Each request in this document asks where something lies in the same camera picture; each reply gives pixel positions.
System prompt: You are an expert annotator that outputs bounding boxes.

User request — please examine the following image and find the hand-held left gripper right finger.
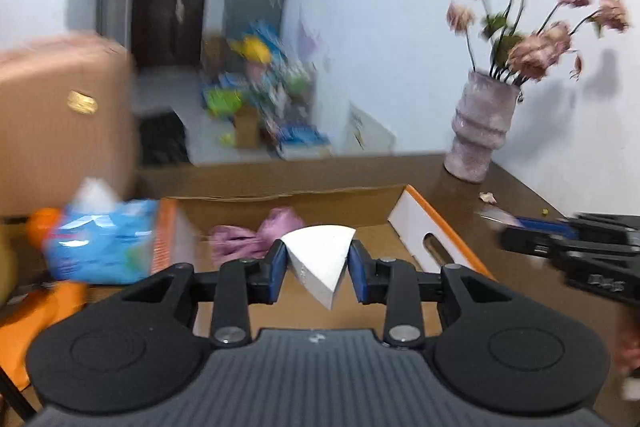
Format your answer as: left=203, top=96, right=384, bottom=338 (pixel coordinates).
left=347, top=239, right=506, bottom=350

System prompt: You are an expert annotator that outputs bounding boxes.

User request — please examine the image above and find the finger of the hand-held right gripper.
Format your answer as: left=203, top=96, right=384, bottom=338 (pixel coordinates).
left=515, top=216, right=583, bottom=236
left=500, top=227, right=569, bottom=259

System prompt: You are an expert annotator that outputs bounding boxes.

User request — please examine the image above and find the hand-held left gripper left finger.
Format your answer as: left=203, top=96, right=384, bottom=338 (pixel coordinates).
left=122, top=239, right=290, bottom=349

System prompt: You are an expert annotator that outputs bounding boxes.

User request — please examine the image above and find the printed cardboard box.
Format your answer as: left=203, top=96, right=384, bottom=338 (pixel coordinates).
left=150, top=184, right=497, bottom=339

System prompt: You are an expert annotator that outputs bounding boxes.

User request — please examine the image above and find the white wedge sponge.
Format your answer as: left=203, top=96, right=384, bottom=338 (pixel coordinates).
left=279, top=223, right=357, bottom=312

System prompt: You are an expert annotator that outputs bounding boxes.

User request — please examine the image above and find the blue soft tissue pack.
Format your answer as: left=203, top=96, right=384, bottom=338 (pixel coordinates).
left=42, top=177, right=161, bottom=285

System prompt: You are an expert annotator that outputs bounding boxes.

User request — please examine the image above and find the person's right hand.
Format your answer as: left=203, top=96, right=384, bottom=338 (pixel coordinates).
left=616, top=307, right=640, bottom=375

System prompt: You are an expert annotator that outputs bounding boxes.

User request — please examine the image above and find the clear plastic wrapper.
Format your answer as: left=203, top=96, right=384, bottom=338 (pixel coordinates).
left=479, top=207, right=522, bottom=227

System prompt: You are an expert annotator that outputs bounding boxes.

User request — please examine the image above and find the purple satin pouch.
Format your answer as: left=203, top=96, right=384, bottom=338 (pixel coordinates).
left=207, top=207, right=306, bottom=268

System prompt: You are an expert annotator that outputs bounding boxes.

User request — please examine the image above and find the mauve textured vase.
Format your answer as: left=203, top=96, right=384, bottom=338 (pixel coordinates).
left=444, top=71, right=523, bottom=184

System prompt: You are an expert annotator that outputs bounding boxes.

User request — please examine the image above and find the white board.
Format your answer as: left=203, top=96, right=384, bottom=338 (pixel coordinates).
left=347, top=102, right=397, bottom=155

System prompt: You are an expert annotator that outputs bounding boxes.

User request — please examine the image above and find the small cardboard box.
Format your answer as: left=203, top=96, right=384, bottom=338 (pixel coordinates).
left=234, top=104, right=261, bottom=149

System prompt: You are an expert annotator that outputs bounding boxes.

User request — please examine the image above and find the dried pink flower bouquet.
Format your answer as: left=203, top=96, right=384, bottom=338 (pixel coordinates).
left=446, top=0, right=632, bottom=88

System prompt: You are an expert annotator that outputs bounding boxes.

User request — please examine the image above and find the black mat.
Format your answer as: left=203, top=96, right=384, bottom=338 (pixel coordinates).
left=139, top=111, right=190, bottom=166

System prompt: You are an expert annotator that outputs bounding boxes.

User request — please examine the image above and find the storage cart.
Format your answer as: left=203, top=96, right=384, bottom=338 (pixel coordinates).
left=250, top=57, right=321, bottom=142

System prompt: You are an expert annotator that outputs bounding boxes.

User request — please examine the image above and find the yellow bag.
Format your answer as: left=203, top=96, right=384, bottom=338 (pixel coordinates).
left=230, top=36, right=271, bottom=60

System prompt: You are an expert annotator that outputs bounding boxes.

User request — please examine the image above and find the brown carton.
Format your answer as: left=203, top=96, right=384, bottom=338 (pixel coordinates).
left=204, top=34, right=229, bottom=75

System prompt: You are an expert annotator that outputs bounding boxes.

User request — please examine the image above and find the purple paper decoration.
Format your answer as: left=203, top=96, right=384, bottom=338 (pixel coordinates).
left=297, top=14, right=327, bottom=68

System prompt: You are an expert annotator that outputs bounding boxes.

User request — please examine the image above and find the blue plastic sheet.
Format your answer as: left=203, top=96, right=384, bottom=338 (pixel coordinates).
left=250, top=21, right=287, bottom=58

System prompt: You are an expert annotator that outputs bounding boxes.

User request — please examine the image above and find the orange bag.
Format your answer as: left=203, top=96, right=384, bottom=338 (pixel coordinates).
left=0, top=282, right=90, bottom=403

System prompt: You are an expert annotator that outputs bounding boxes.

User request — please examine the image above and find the pink hard-shell suitcase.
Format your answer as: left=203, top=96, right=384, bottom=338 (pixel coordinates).
left=0, top=32, right=143, bottom=220

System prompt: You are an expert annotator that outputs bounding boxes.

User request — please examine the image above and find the dark brown entrance door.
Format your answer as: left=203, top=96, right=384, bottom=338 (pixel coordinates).
left=131, top=0, right=213, bottom=68

